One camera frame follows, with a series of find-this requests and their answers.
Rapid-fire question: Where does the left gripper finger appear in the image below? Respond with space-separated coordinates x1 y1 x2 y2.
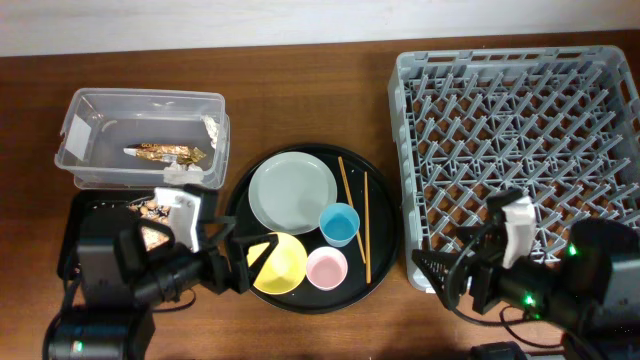
234 234 279 290
117 219 175 270

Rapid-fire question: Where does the clear plastic bin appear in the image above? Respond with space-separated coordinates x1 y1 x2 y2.
54 88 231 189

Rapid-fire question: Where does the right wooden chopstick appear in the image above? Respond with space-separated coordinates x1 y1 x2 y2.
364 171 372 285

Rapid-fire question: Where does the grey-green plate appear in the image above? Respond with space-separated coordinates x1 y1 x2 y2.
248 151 337 235

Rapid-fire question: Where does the pink plastic cup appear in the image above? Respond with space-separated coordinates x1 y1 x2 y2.
306 246 348 291

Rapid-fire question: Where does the black rectangular tray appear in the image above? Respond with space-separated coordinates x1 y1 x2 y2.
57 189 154 279

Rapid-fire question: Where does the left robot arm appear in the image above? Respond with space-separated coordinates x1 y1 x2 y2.
42 208 278 359

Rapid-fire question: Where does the wooden chopstick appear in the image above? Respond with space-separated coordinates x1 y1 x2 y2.
338 156 367 265
364 171 372 285

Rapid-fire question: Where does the round black tray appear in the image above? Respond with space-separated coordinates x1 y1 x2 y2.
251 144 402 314

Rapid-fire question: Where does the left wooden chopstick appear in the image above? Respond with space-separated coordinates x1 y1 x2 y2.
338 156 367 265

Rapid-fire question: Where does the pile of food scraps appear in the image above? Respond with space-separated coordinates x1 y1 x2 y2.
127 198 170 251

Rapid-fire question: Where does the grey dishwasher rack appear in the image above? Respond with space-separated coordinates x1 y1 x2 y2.
388 45 639 264

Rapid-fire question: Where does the yellow bowl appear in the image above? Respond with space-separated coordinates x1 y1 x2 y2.
253 232 308 295

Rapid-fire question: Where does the crumpled white tissue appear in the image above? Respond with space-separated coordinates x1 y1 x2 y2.
163 162 204 185

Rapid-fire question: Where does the blue plastic cup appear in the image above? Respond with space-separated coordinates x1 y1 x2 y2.
319 203 360 247

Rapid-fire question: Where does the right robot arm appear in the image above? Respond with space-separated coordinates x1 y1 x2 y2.
411 218 639 359

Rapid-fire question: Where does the white label on bin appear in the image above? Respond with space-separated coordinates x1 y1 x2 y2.
65 115 92 160

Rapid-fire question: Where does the gold foil wrapper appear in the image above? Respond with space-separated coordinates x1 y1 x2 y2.
123 143 206 164

